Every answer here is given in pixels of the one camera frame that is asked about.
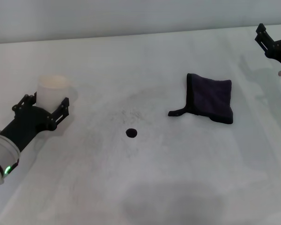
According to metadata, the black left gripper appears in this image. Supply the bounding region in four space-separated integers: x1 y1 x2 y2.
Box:
0 92 70 151

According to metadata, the white paper cup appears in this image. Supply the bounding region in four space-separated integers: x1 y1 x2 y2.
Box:
35 74 72 111

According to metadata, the dark purple rag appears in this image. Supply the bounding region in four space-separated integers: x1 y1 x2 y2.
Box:
168 73 234 125

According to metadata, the black water stain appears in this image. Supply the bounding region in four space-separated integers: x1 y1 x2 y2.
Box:
126 128 138 139

